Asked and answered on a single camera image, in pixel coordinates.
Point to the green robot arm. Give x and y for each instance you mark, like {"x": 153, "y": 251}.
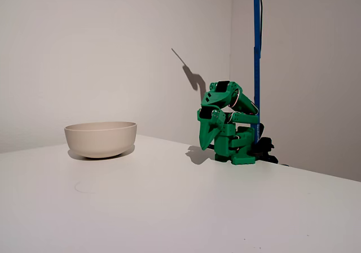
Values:
{"x": 225, "y": 145}

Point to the black table clamp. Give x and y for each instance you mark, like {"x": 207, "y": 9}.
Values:
{"x": 265, "y": 148}

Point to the white round bowl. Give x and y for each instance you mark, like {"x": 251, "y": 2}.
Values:
{"x": 101, "y": 140}

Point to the blue camera pole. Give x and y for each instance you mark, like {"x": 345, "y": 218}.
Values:
{"x": 257, "y": 61}

